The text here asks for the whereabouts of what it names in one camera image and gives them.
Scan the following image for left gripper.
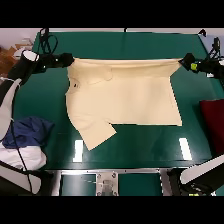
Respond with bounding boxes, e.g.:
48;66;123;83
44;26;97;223
54;52;75;69

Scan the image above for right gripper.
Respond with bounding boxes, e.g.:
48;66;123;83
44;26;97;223
178;52;202;73

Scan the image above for cream polo shirt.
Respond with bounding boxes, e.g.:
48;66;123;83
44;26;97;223
64;57;184;152

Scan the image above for red garment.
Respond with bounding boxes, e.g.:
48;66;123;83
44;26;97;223
199;98;224;156

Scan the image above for blue garment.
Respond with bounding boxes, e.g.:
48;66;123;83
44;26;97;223
1;115;56;150

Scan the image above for white garment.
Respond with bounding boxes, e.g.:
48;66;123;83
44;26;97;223
0;142;48;172

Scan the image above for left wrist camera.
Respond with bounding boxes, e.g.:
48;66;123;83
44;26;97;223
38;27;59;55

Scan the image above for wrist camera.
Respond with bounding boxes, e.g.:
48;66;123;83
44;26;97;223
38;27;59;55
208;36;222;61

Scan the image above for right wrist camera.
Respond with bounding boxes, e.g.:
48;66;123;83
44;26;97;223
208;36;222;61

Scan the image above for black cable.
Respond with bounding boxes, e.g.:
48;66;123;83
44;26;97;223
9;120;34;194

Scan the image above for silver frame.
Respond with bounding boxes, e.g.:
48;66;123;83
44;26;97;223
43;167;212;197

